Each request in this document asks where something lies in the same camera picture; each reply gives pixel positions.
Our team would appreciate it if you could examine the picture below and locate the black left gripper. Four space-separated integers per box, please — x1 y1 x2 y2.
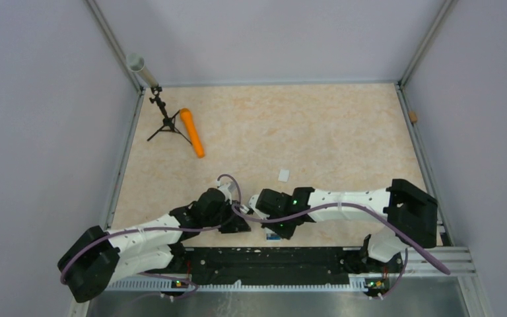
203 200 251 234

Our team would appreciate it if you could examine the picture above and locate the white battery cover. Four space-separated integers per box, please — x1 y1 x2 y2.
278 169 290 182

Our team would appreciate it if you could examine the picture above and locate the white remote control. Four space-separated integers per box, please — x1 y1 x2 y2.
264 228 281 241

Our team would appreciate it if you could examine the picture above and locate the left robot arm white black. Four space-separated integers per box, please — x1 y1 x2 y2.
57 188 251 303

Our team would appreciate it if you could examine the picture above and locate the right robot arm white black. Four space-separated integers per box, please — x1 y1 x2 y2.
248 179 438 272

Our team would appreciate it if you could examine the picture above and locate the black mini tripod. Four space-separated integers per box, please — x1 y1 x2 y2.
147 86 191 144

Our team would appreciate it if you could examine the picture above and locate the small cork piece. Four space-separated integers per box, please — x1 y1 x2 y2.
407 111 418 124

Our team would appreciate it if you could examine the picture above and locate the grey tube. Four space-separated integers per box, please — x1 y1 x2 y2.
125 53 159 88

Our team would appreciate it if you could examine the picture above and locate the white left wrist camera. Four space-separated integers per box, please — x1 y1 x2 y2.
217 180 242 201

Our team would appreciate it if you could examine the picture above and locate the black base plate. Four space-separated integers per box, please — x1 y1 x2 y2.
178 247 403 286

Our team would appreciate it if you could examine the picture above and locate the white cable duct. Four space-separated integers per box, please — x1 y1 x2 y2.
106 277 369 293

